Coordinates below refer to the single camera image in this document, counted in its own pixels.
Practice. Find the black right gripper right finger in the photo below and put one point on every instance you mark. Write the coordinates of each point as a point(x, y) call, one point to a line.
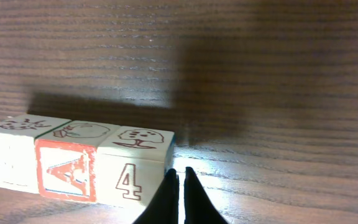
point(198, 207)

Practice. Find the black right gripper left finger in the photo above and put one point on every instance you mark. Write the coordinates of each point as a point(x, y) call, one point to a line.
point(163, 208)

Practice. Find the white block number 4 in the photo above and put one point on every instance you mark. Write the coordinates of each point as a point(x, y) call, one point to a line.
point(130, 165)

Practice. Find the red block letter A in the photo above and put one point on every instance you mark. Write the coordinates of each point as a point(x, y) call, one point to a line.
point(66, 160)

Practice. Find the white block letter M ladybug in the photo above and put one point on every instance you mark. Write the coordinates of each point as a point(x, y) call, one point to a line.
point(18, 163)

